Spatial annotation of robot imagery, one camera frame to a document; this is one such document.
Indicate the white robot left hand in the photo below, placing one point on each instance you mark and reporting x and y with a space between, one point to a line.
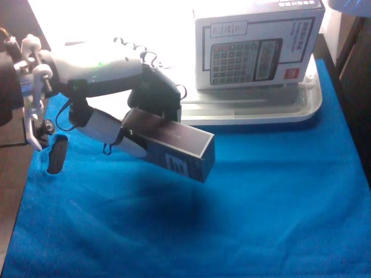
95 72

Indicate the dark rectangular box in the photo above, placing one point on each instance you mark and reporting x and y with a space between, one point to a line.
179 142

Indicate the white and navy calculator box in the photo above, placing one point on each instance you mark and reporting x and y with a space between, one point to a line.
255 58

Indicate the white plastic tray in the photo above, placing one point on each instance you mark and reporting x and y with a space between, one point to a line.
261 110

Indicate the blue cloth with hole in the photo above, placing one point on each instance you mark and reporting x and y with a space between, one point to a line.
261 202

